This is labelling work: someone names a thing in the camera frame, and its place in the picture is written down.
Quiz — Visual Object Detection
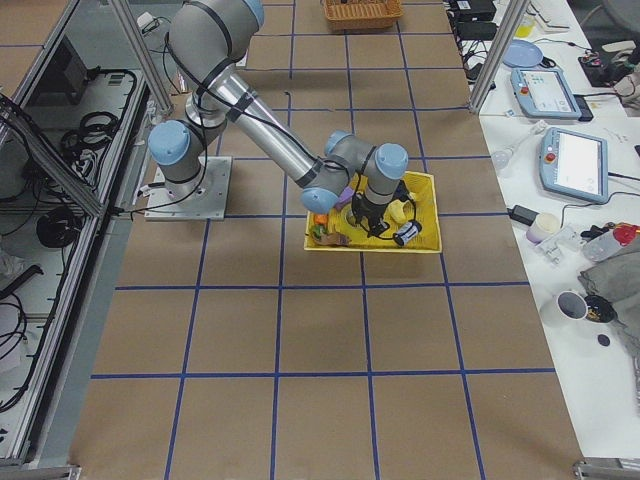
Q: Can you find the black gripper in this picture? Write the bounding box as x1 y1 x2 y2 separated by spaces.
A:
351 180 418 238

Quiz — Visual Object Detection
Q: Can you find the yellow tape roll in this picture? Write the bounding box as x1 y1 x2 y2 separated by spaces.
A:
339 208 368 243

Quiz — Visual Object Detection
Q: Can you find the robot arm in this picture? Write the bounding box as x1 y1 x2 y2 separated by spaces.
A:
149 1 408 237

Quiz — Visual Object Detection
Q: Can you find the yellow woven tray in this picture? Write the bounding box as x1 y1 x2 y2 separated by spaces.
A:
304 171 442 254

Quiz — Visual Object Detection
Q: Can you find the brown toy animal figure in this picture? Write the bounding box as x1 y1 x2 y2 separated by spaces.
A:
314 229 351 247

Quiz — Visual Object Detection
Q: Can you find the purple foam cube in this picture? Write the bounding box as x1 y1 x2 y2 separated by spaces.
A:
334 186 354 211

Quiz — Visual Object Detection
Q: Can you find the orange toy carrot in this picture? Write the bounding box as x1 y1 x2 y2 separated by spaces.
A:
311 214 329 238

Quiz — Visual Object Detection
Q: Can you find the black power adapter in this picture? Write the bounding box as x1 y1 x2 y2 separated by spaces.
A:
507 205 539 227

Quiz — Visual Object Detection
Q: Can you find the lavender white cup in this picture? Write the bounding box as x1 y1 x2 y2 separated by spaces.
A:
526 212 560 244

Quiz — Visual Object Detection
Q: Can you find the lower teach pendant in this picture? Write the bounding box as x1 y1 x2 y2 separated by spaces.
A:
538 127 609 204

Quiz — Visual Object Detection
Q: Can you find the teach pendant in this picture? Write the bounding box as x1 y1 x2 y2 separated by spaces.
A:
510 68 582 120
538 127 609 204

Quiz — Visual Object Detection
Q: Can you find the white mug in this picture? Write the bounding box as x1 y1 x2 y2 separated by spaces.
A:
539 290 588 328

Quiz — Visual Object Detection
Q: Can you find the brown wicker basket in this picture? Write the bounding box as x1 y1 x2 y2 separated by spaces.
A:
321 0 404 32

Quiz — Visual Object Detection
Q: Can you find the upper teach pendant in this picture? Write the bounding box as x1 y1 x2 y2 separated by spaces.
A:
510 68 582 120

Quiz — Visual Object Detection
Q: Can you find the blue plate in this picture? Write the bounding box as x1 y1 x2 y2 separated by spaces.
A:
502 39 544 69

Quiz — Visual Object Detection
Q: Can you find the grey cloth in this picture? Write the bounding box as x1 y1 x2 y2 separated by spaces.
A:
578 250 639 367

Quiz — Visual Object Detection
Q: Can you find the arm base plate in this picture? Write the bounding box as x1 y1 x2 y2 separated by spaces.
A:
143 155 232 221

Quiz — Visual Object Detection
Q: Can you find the aluminium frame post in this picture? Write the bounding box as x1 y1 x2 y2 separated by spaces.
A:
469 0 530 114

